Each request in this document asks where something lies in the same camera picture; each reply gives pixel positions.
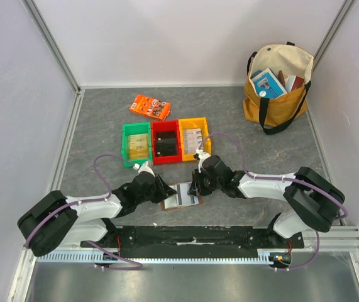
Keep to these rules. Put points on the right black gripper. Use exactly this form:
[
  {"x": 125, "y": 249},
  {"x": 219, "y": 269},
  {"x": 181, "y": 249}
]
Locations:
[{"x": 200, "y": 183}]

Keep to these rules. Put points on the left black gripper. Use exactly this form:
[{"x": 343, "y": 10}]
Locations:
[{"x": 164, "y": 190}]

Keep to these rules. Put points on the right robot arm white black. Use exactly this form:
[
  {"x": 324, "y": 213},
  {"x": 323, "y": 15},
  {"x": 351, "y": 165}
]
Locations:
[{"x": 315, "y": 202}]

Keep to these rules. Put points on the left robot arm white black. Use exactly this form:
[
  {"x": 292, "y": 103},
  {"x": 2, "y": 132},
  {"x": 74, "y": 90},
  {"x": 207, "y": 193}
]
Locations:
[{"x": 58, "y": 220}]

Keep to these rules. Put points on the black cards in red bin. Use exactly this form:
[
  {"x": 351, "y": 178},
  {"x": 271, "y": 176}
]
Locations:
[{"x": 166, "y": 144}]

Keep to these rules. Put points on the white cards in yellow bin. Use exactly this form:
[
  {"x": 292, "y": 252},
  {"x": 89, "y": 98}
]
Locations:
[{"x": 192, "y": 140}]

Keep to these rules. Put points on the gold cards in green bin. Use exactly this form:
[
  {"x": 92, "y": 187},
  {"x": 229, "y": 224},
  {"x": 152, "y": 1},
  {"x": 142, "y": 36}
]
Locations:
[{"x": 138, "y": 146}]

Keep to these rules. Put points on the red plastic bin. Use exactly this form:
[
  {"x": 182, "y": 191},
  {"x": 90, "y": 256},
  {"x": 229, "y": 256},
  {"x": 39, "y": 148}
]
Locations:
[{"x": 160, "y": 126}]

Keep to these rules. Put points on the green plastic bin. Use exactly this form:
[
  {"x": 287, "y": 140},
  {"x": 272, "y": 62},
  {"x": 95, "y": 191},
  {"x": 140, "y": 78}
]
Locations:
[{"x": 133, "y": 129}]

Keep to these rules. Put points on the yellow plastic bin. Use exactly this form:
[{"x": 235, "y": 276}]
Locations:
[{"x": 189, "y": 123}]

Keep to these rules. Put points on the orange snack box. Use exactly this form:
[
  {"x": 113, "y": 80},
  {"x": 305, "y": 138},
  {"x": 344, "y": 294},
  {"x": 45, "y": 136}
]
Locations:
[{"x": 150, "y": 107}]

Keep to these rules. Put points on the yellow canvas tote bag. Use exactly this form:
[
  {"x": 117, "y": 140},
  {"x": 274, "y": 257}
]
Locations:
[{"x": 275, "y": 115}]

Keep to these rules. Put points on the blue white razor box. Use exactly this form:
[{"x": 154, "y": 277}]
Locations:
[{"x": 267, "y": 84}]

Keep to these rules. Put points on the brown item in bag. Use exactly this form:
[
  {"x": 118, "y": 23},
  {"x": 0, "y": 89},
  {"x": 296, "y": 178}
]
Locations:
[{"x": 281, "y": 78}]

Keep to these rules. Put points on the white red box in bag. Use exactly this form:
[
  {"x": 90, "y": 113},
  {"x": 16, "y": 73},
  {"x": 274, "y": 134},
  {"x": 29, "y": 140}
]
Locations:
[{"x": 293, "y": 82}]

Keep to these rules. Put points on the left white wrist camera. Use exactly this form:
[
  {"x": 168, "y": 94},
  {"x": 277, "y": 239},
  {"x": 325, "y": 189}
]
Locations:
[{"x": 144, "y": 167}]

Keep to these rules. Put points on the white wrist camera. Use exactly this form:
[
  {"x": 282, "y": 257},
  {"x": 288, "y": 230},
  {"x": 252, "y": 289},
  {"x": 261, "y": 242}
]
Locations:
[
  {"x": 201, "y": 156},
  {"x": 144, "y": 167}
]

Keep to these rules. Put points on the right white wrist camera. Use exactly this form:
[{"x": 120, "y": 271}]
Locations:
[{"x": 201, "y": 156}]

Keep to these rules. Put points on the black mounting base plate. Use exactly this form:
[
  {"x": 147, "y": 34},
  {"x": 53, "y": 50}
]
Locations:
[{"x": 131, "y": 237}]

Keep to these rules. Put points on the grey slotted cable duct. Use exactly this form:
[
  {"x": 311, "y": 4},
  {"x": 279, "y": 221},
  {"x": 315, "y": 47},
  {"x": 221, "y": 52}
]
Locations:
[{"x": 96, "y": 256}]

